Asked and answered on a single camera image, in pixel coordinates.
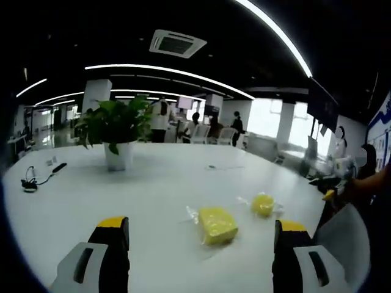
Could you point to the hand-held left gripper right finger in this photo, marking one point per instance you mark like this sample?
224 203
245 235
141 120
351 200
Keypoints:
287 247

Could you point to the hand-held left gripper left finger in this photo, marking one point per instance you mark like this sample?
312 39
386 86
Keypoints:
113 244

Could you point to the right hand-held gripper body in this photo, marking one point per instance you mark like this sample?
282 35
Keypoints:
343 166

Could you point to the yellow round silicone block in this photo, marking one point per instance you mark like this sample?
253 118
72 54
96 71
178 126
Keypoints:
263 205

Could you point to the yellow rectangular silicone block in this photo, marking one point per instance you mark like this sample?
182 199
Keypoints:
218 226

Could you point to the clear plastic bag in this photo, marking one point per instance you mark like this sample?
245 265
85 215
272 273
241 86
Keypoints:
345 241

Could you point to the person's dark blue clothing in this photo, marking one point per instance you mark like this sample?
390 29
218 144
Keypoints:
380 244

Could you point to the grey office cabinet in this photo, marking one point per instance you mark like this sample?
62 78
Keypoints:
262 147

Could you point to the black power strip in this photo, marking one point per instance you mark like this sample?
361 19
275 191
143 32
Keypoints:
59 168

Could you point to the small white table items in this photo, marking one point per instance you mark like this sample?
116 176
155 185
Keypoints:
52 160

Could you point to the white office chair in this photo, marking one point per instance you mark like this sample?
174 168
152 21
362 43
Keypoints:
227 136
201 134

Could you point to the green plant in white pot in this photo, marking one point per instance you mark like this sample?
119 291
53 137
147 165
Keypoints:
116 122

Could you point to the dark background screen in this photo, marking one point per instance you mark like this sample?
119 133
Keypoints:
212 110

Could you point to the long ceiling light strip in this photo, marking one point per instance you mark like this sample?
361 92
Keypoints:
281 33

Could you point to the bright background screen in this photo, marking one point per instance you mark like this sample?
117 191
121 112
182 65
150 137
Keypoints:
185 102

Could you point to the curved ceiling light strip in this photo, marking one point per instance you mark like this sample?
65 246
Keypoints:
171 70

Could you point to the ceiling air conditioner vent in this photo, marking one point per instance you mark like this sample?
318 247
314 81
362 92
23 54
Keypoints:
177 43

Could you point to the blue wall poster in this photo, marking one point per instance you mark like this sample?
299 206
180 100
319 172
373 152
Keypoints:
382 131

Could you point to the black hanging wall monitor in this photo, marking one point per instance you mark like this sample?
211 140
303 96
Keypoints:
323 107

